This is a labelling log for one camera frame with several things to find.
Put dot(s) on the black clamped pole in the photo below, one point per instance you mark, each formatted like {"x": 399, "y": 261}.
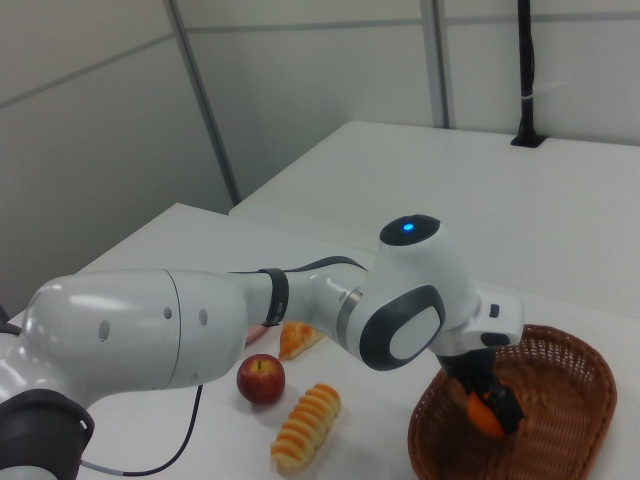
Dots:
{"x": 525, "y": 60}

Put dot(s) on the striped spiral bread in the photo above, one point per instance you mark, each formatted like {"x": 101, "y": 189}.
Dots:
{"x": 307, "y": 425}

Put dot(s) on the braided leaf-shaped bread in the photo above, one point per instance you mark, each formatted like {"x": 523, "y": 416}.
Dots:
{"x": 297, "y": 340}

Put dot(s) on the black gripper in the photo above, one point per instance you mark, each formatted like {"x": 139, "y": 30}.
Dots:
{"x": 465, "y": 367}

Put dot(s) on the orange tangerine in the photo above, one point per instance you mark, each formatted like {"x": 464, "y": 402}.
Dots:
{"x": 481, "y": 417}

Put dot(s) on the brown woven basket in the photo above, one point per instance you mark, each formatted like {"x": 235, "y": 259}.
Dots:
{"x": 565, "y": 400}

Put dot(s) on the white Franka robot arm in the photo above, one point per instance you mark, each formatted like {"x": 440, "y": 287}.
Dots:
{"x": 125, "y": 325}

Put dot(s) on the red apple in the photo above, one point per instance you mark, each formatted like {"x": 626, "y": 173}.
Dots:
{"x": 260, "y": 382}

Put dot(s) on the grey partition post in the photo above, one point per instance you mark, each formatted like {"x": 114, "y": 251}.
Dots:
{"x": 440, "y": 65}
{"x": 205, "y": 105}

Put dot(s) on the pink plate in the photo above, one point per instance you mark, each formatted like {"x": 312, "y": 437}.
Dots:
{"x": 255, "y": 334}

